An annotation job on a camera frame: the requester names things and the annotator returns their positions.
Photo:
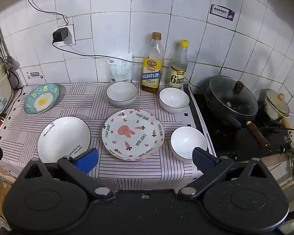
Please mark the black wok with glass lid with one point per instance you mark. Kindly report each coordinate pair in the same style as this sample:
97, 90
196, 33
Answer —
231, 98

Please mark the white vinegar bottle yellow cap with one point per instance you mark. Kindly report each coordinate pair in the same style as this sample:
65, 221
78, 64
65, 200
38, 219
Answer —
178, 71

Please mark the black cooktop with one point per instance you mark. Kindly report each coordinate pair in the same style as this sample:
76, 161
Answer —
225, 139

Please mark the pink rabbit print plate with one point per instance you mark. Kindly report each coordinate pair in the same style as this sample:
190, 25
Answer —
133, 134

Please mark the clear salt bag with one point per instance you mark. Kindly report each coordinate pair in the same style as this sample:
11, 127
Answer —
121, 69

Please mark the striped tablecloth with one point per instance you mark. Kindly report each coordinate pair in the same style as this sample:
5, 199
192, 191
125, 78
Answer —
147, 173

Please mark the white wall socket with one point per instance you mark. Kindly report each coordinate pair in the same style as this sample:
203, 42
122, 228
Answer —
72, 35

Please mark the small white wall label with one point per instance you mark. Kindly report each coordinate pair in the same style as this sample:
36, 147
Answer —
34, 74

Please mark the cream enamel pot with lid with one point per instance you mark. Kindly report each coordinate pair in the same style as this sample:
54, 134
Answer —
275, 105

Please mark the yellow label cooking wine bottle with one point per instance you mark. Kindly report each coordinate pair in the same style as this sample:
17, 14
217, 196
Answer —
152, 71

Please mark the large white plate with lettering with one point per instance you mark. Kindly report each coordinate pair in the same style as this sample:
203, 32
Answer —
63, 138

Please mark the black plug-in charger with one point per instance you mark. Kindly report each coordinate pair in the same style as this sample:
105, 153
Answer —
60, 35

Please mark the white bowl with dark rim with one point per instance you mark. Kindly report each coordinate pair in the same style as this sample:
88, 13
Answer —
187, 140
121, 93
174, 100

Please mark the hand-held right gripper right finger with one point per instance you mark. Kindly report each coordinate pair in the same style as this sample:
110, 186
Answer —
202, 160

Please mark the blue fried egg plate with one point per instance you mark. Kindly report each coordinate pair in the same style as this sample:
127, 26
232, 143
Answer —
42, 99

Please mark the purple wall sticker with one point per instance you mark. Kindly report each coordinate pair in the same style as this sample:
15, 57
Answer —
222, 12

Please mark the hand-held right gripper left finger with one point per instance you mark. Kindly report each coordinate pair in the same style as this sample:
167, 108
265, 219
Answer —
88, 160

